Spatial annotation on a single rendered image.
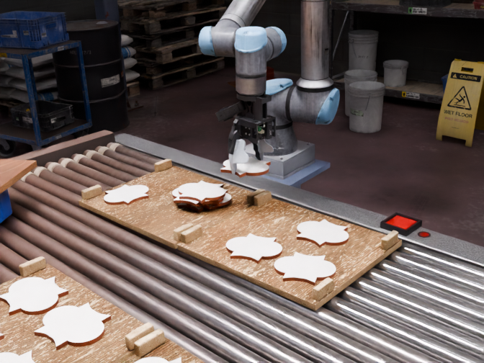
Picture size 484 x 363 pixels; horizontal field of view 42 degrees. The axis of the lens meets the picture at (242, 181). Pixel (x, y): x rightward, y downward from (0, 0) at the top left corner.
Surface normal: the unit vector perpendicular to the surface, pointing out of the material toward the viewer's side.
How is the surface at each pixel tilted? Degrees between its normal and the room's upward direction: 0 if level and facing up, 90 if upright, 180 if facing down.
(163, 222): 0
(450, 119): 78
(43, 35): 90
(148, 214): 0
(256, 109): 90
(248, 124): 90
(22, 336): 0
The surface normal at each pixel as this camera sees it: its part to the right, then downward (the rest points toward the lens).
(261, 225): -0.04, -0.92
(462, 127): -0.68, 0.11
